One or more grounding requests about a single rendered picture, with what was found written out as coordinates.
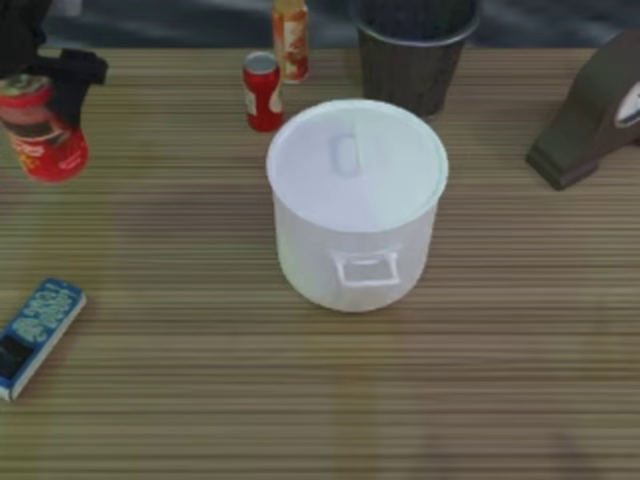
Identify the white pot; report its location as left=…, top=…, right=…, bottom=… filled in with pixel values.
left=272, top=189, right=442, bottom=313

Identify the orange drink bottle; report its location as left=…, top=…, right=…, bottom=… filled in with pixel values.
left=271, top=0, right=310, bottom=84

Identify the dark mesh waste bin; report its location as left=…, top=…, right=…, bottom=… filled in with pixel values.
left=349, top=0, right=482, bottom=119

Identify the red soda can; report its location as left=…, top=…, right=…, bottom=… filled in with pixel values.
left=242, top=51, right=285, bottom=134

